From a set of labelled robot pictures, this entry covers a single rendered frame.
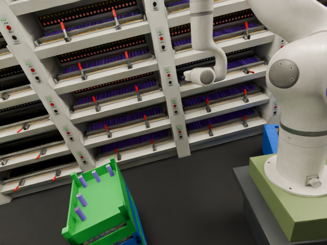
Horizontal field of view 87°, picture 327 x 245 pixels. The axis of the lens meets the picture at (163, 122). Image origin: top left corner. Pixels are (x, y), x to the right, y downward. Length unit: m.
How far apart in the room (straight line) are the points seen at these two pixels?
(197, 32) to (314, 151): 0.56
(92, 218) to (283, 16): 0.86
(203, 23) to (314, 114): 0.49
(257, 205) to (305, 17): 0.57
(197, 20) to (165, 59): 0.34
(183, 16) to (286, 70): 0.71
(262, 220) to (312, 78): 0.46
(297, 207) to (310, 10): 0.50
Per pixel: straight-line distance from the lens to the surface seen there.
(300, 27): 0.60
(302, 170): 0.66
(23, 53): 1.18
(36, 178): 1.63
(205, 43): 0.80
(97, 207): 0.81
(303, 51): 0.47
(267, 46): 1.36
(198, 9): 0.78
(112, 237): 0.77
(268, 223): 0.72
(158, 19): 1.04
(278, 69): 0.47
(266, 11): 0.57
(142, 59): 1.11
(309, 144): 0.60
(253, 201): 0.76
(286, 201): 0.65
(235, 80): 1.23
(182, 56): 1.07
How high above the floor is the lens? 0.88
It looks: 28 degrees down
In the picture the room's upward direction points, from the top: 14 degrees counter-clockwise
